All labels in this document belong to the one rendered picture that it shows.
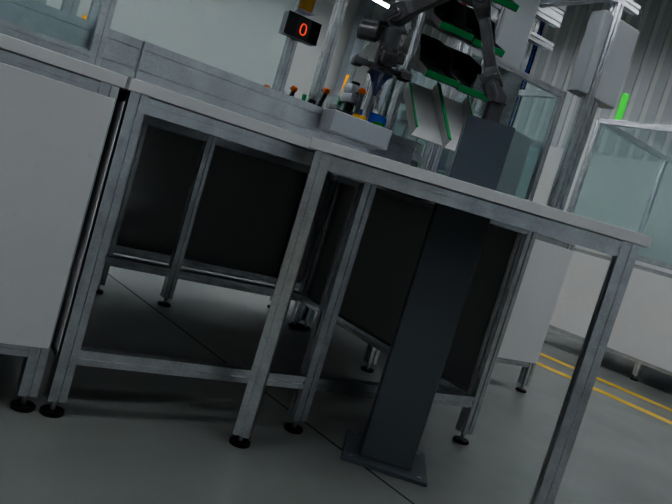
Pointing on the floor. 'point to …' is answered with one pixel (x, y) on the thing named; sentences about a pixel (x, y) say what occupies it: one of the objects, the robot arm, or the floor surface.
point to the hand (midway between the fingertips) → (377, 84)
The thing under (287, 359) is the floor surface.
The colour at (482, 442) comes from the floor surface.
